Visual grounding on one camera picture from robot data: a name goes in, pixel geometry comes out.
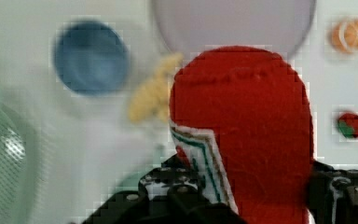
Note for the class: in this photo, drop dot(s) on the red plush ketchup bottle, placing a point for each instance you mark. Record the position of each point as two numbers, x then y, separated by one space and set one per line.
240 117

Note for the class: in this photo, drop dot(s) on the yellow plush banana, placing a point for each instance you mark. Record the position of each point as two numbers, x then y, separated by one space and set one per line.
151 98

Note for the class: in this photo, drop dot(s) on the blue bowl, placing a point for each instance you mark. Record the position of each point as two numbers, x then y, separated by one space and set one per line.
90 58

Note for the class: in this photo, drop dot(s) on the green perforated strainer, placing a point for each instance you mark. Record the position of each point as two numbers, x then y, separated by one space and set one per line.
17 165

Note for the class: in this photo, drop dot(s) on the lilac round plate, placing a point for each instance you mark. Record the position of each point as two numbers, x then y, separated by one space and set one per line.
193 26

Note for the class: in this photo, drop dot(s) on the orange slice toy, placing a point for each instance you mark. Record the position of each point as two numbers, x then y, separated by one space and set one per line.
344 36

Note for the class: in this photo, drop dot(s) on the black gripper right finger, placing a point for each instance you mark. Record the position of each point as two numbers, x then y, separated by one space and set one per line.
333 195

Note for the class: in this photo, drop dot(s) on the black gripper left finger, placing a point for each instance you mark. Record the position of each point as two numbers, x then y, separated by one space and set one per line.
170 194

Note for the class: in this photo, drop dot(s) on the small red tomato toy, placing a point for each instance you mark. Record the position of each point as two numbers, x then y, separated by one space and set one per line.
347 124

